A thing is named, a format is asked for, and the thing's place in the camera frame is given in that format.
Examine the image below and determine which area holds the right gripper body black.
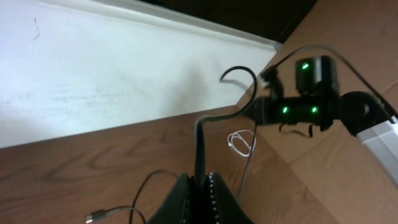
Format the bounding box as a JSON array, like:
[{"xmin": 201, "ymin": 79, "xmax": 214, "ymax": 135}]
[{"xmin": 253, "ymin": 96, "xmax": 330, "ymax": 131}]

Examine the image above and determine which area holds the right camera cable black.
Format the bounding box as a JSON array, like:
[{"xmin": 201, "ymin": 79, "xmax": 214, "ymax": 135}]
[{"xmin": 273, "ymin": 45, "xmax": 398, "ymax": 121}]

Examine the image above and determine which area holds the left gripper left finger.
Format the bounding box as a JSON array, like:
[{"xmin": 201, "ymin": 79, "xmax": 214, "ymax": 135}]
[{"xmin": 147, "ymin": 173, "xmax": 193, "ymax": 224}]

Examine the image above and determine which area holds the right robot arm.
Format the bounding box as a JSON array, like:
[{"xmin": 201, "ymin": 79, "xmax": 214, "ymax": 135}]
[{"xmin": 247, "ymin": 55, "xmax": 397, "ymax": 182}]

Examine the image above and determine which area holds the white usb cable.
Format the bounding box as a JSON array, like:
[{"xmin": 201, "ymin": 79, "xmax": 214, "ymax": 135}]
[{"xmin": 226, "ymin": 129, "xmax": 257, "ymax": 157}]

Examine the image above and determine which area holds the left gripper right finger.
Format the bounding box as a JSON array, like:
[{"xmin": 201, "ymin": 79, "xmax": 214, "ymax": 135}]
[{"xmin": 208, "ymin": 172, "xmax": 253, "ymax": 224}]

